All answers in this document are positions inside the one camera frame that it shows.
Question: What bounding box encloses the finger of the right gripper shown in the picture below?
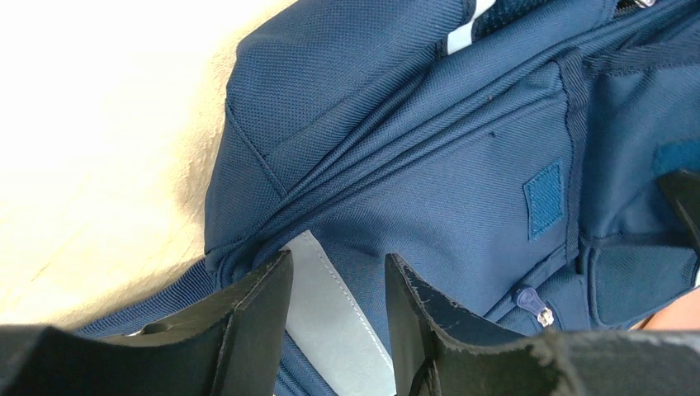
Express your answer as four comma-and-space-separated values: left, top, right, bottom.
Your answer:
657, 169, 699, 252

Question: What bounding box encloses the navy blue student backpack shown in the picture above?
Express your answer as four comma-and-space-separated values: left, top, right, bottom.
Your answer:
81, 1, 699, 395

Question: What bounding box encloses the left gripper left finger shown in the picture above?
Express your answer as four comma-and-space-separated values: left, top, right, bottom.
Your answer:
1, 250, 293, 395

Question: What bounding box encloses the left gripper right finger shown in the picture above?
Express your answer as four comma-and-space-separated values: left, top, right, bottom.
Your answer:
385, 254, 699, 395

